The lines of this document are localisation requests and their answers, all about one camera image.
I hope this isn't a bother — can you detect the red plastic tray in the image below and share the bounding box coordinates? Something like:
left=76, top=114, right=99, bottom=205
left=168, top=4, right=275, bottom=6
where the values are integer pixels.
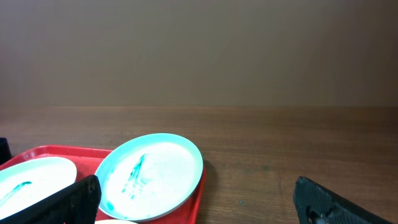
left=1, top=145, right=206, bottom=224

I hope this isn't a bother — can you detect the white plate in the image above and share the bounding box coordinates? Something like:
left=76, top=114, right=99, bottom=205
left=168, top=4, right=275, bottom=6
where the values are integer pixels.
left=95, top=133, right=203, bottom=222
left=95, top=219, right=138, bottom=224
left=1, top=157, right=77, bottom=220

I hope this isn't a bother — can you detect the dark green tray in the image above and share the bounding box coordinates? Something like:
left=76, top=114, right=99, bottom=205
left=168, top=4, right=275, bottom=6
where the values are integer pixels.
left=0, top=138, right=12, bottom=165

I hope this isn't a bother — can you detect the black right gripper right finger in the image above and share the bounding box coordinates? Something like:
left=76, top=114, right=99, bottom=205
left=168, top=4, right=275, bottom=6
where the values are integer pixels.
left=293, top=176, right=391, bottom=224

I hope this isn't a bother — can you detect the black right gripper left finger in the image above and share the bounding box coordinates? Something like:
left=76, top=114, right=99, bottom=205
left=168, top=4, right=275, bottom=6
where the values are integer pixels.
left=1, top=175, right=101, bottom=224

